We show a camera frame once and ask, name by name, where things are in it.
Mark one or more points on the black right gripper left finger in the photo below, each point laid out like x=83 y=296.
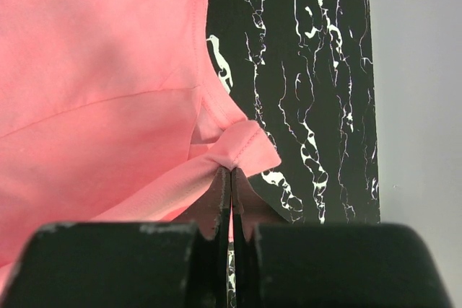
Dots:
x=182 y=263

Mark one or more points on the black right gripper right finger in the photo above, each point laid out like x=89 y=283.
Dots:
x=279 y=264

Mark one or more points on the pink t shirt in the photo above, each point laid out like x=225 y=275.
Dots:
x=111 y=111

